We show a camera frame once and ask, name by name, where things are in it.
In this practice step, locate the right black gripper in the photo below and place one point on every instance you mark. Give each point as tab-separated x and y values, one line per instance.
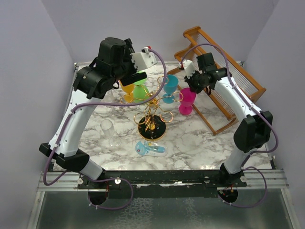
197	90

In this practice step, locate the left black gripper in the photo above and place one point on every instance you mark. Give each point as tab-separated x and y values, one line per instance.
127	79

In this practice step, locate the green plastic wine glass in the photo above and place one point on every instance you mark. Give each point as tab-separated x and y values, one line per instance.
140	92

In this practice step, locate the pink plastic wine glass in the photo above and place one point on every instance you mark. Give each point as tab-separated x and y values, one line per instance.
187	98

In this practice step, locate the blue plastic wine glass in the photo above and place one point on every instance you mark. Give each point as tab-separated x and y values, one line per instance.
169	88

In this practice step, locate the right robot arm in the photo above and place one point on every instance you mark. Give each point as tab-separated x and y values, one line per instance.
254	124

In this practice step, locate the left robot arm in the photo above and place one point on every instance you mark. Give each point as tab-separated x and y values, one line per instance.
116	63

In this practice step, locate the orange plastic wine glass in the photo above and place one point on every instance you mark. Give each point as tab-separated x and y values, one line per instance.
128	97

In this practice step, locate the wooden dish rack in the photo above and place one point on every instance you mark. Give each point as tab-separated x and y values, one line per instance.
239	80

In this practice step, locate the clear champagne flute back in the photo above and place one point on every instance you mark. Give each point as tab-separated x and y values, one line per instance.
109	99

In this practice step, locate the clear champagne flute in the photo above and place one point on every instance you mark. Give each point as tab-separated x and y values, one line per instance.
108	129
109	99

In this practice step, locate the clear champagne flute front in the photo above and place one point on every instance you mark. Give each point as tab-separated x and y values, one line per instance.
108	129

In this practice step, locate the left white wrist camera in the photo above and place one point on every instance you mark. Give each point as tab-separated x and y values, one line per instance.
144	59

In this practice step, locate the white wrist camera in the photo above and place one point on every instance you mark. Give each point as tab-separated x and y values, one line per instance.
144	59
188	67

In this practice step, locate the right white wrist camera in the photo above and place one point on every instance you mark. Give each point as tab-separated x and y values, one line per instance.
188	67

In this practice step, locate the gold wire wine glass rack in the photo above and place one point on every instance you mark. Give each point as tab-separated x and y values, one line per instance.
152	120

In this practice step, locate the black mounting base rail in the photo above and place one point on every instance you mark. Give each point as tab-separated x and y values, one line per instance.
122	184

